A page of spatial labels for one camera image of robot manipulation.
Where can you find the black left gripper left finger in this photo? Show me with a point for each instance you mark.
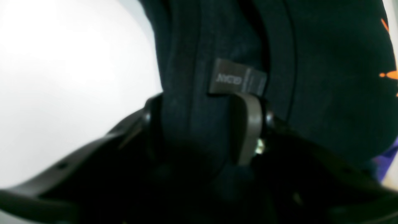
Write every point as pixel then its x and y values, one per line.
pixel 97 183

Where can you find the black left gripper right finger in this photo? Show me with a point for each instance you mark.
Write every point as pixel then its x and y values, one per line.
pixel 300 181

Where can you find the black T-shirt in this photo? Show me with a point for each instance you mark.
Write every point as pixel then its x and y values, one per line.
pixel 329 65

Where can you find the grey neck label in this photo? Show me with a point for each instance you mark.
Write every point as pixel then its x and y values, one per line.
pixel 229 77

